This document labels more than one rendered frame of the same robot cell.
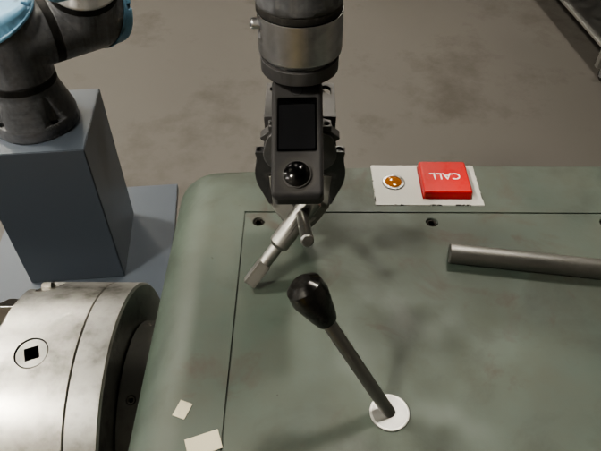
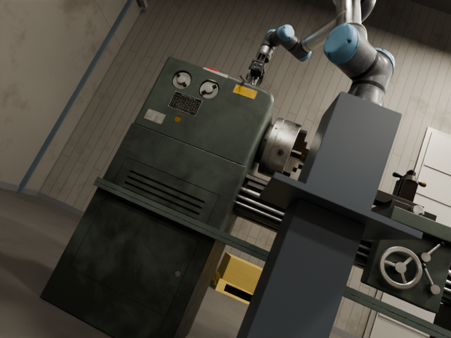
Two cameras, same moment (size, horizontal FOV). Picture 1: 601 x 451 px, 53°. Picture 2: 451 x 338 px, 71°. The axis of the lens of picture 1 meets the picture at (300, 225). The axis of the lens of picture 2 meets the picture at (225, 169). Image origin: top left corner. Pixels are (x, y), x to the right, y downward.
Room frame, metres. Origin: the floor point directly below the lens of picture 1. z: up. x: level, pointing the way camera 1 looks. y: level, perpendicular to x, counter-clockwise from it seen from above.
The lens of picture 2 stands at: (1.96, 0.35, 0.54)
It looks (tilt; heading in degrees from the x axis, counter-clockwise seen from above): 12 degrees up; 191
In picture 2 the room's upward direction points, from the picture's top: 24 degrees clockwise
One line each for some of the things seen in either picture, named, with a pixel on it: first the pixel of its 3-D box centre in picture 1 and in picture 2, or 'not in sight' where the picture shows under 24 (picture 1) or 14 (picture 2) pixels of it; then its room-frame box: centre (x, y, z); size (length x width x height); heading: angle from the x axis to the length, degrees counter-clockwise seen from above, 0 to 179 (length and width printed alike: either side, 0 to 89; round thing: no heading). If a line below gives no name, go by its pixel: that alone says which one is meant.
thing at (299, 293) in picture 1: (311, 299); not in sight; (0.29, -0.01, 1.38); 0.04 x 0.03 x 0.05; 90
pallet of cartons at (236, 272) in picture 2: not in sight; (259, 286); (-2.14, 0.52, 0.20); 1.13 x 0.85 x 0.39; 95
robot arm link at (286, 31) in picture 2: not in sight; (284, 37); (0.56, 0.08, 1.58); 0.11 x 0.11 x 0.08; 37
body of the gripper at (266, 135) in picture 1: (300, 105); (259, 65); (0.50, 0.00, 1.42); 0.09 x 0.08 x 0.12; 0
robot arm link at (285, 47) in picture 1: (296, 32); (265, 53); (0.49, 0.00, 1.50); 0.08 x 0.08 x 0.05
